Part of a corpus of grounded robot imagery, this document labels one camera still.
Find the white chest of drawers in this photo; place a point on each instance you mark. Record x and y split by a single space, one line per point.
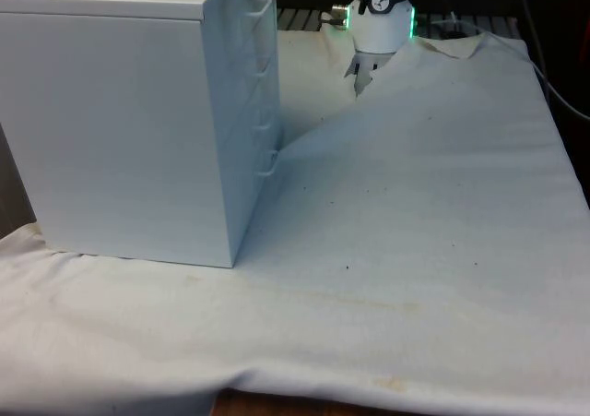
115 134

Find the black ribbed mounting plate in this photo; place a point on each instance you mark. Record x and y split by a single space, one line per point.
304 19

